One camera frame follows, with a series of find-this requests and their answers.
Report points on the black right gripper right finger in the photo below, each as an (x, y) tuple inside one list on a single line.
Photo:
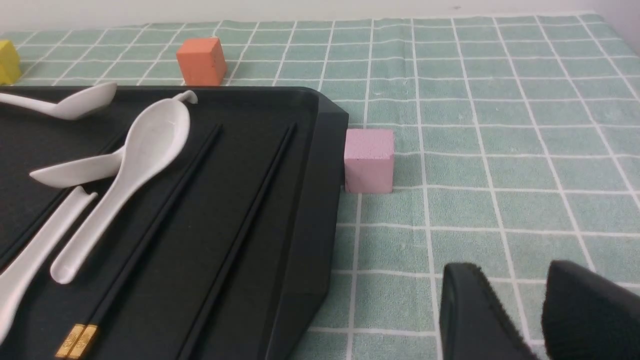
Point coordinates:
[(588, 317)]

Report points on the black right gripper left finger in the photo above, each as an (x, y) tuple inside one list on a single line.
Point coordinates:
[(473, 323)]

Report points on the black chopsticks right pair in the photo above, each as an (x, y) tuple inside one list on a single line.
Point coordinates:
[(190, 344)]

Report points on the black chopsticks with gold band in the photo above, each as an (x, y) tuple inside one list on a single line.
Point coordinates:
[(113, 259)]

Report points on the green checkered tablecloth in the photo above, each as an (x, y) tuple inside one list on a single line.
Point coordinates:
[(516, 143)]

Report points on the pink foam cube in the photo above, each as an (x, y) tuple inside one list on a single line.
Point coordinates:
[(369, 161)]

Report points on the black plastic tray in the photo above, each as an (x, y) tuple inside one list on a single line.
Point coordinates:
[(281, 274)]

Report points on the large white ceramic spoon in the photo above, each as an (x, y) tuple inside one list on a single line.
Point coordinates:
[(155, 139)]

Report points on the orange foam cube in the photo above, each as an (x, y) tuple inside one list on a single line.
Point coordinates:
[(202, 61)]

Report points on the white ceramic spoon middle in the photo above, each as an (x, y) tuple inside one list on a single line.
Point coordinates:
[(81, 171)]

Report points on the white ceramic spoon top left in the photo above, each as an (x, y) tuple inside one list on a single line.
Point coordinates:
[(71, 108)]

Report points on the white ceramic spoon lower left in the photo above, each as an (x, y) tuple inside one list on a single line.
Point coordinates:
[(16, 278)]

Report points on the yellow foam cube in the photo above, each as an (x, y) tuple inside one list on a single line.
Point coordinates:
[(10, 71)]

